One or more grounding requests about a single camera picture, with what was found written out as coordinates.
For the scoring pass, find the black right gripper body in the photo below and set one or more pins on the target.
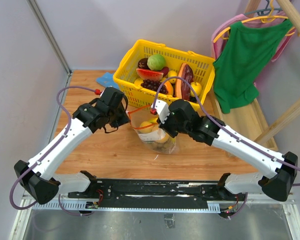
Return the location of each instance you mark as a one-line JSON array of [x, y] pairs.
[[172, 128]]

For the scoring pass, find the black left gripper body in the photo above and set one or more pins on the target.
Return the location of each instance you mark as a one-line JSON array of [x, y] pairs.
[[118, 117]]

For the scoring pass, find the yellow peach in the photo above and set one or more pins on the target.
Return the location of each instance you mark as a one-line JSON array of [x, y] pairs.
[[163, 137]]

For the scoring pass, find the clear zip top bag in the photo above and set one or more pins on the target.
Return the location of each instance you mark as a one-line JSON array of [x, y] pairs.
[[149, 135]]

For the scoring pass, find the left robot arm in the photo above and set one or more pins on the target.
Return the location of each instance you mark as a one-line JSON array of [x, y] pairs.
[[37, 176]]

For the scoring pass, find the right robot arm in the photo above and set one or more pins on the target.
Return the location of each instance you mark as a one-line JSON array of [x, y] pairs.
[[275, 174]]

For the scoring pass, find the green tank top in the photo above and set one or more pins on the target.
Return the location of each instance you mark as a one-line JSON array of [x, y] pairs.
[[247, 51]]

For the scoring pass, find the raw meat slab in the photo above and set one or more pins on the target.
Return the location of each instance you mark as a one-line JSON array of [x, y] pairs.
[[182, 90]]

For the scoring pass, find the yellow banana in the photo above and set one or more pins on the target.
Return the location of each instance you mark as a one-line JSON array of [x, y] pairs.
[[148, 123]]

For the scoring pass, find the blue cloth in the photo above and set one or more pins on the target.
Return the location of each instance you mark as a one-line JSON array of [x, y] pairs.
[[107, 80]]

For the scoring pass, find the papaya half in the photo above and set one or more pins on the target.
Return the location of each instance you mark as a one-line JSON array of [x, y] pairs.
[[168, 88]]

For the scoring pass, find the purple grape bunch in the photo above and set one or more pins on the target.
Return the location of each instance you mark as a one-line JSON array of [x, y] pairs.
[[153, 85]]

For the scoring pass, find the watermelon slice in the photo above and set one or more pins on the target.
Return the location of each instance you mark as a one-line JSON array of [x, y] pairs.
[[147, 74]]

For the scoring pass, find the yellow plastic basket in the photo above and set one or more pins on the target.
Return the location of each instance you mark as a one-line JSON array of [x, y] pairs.
[[125, 75]]

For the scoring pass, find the green cabbage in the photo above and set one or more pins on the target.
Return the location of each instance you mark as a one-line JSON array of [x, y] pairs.
[[156, 62]]

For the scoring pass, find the wooden clothes rack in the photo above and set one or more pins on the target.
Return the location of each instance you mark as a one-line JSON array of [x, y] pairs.
[[273, 119]]

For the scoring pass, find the pink shirt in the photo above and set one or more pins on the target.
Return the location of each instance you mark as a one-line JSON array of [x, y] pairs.
[[218, 47]]

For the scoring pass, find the yellow clothes hanger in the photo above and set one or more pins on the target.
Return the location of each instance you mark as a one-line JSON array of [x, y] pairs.
[[264, 18]]

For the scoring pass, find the grey clothes hanger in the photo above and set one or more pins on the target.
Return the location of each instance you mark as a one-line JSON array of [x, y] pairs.
[[260, 8]]

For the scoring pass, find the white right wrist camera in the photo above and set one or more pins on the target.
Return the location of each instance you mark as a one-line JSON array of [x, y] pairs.
[[162, 109]]

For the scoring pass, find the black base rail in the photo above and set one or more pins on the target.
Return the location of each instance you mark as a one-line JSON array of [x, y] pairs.
[[155, 194]]

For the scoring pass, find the aluminium frame post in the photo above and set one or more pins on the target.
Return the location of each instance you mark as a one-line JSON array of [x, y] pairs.
[[49, 35]]

